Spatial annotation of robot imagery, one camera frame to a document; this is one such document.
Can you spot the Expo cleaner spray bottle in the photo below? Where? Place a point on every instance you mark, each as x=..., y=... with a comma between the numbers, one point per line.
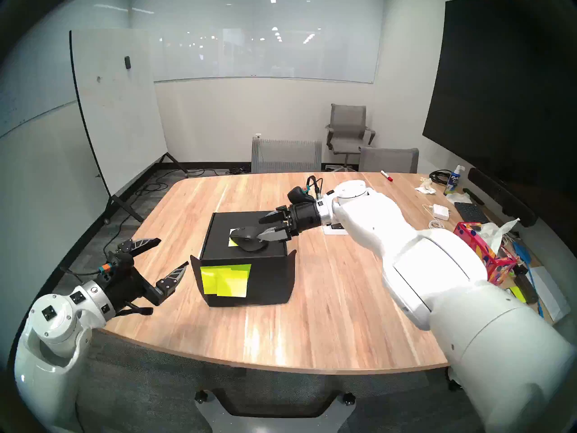
x=453, y=182

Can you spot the flat white paper towel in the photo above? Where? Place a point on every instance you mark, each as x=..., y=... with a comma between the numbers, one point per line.
x=457, y=198

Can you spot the large black wall television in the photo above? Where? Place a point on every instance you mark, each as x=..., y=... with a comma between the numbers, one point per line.
x=500, y=98

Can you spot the white paper sheet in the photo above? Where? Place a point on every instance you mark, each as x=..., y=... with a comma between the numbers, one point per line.
x=550, y=292

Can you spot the crumpled white tissue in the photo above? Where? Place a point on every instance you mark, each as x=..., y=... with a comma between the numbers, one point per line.
x=425, y=187

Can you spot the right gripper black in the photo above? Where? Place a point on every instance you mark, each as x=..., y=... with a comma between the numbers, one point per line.
x=305, y=216

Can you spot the silver table power outlet panel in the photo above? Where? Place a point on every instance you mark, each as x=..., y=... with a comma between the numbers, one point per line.
x=336, y=230

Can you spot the grey plain mesh chair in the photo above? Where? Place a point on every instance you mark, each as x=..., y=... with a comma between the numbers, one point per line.
x=388, y=161

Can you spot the yellow sticky note pad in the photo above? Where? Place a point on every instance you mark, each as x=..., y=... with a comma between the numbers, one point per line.
x=517, y=293

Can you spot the black video bar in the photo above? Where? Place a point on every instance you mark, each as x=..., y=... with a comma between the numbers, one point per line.
x=500, y=196

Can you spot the mobile whiteboard on black stand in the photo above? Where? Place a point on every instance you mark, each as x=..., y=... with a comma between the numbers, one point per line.
x=115, y=103

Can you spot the black keyboard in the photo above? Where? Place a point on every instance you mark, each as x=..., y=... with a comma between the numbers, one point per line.
x=471, y=213

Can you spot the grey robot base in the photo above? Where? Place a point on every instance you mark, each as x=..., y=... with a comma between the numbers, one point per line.
x=270, y=423

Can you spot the neon yellow sticky note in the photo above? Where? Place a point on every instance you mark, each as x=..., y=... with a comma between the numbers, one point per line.
x=208, y=281
x=234, y=282

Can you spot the pale yellow sticky note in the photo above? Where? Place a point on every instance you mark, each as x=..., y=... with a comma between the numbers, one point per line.
x=232, y=243

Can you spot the white tissue sheet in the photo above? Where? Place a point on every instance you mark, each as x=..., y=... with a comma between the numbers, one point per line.
x=496, y=233

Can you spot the black cardboard box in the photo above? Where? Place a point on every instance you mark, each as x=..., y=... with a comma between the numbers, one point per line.
x=270, y=283

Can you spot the colourful Kleenex tissue box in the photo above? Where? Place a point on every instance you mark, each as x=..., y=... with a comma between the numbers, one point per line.
x=498, y=267

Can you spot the glass wall whiteboard with scribbles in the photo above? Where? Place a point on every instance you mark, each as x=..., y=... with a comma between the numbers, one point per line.
x=31, y=80

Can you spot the slim black remote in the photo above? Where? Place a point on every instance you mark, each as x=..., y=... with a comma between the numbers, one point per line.
x=473, y=196

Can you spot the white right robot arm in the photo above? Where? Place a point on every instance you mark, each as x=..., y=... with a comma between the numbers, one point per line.
x=451, y=278

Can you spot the black whiteboard eraser block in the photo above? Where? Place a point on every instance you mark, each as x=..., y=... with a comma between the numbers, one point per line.
x=526, y=284

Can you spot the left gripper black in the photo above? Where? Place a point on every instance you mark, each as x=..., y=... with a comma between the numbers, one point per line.
x=126, y=289

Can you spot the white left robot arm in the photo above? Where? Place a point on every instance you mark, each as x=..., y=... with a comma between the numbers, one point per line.
x=52, y=317

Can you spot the blue flat packet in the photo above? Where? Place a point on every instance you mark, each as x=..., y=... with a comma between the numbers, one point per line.
x=520, y=251

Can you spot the wide glass wall whiteboard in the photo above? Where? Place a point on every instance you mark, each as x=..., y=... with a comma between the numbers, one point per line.
x=266, y=55

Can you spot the grey ribbed mesh chair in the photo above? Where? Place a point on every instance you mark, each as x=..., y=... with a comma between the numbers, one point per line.
x=286, y=157

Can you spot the red whiteboard marker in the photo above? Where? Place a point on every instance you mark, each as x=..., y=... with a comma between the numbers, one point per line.
x=386, y=175

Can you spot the white power adapter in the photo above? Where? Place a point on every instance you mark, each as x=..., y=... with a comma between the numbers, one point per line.
x=441, y=212

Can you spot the black Logitech computer mouse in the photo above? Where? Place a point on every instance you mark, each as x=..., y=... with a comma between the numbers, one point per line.
x=247, y=241

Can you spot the grey office chair with armrests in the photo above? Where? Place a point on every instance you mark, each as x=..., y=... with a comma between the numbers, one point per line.
x=347, y=129

